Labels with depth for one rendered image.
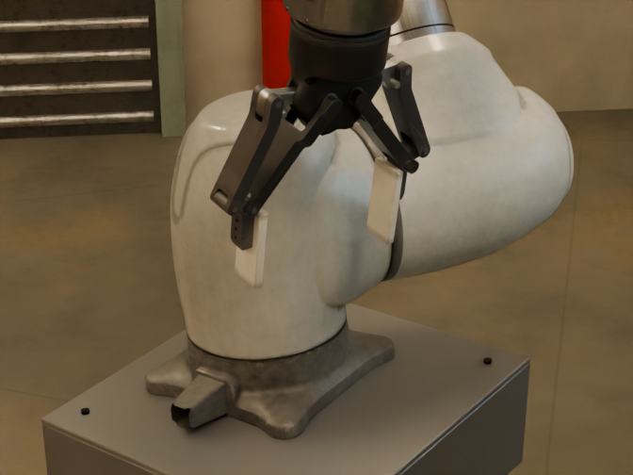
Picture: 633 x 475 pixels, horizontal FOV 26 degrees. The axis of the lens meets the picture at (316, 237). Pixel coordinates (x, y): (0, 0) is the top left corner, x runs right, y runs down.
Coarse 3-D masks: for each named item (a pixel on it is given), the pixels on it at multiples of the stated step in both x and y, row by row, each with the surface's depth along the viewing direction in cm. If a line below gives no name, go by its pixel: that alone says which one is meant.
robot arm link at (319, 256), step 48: (240, 96) 124; (192, 144) 121; (336, 144) 123; (192, 192) 120; (288, 192) 118; (336, 192) 120; (192, 240) 121; (288, 240) 119; (336, 240) 121; (192, 288) 124; (240, 288) 121; (288, 288) 121; (336, 288) 124; (192, 336) 128; (240, 336) 123; (288, 336) 123
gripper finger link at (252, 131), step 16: (256, 96) 101; (272, 96) 100; (272, 112) 101; (256, 128) 102; (272, 128) 101; (240, 144) 103; (256, 144) 101; (240, 160) 102; (256, 160) 102; (224, 176) 103; (240, 176) 102; (240, 192) 103; (224, 208) 103
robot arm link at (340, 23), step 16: (288, 0) 100; (304, 0) 98; (320, 0) 97; (336, 0) 96; (352, 0) 96; (368, 0) 97; (384, 0) 97; (400, 0) 99; (304, 16) 98; (320, 16) 97; (336, 16) 97; (352, 16) 97; (368, 16) 97; (384, 16) 98; (336, 32) 99; (352, 32) 98; (368, 32) 100
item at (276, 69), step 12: (264, 0) 361; (276, 0) 358; (264, 12) 363; (276, 12) 359; (264, 24) 364; (276, 24) 361; (288, 24) 360; (264, 36) 366; (276, 36) 362; (288, 36) 362; (264, 48) 367; (276, 48) 364; (264, 60) 369; (276, 60) 365; (288, 60) 365; (264, 72) 370; (276, 72) 367; (288, 72) 366; (264, 84) 372; (276, 84) 368
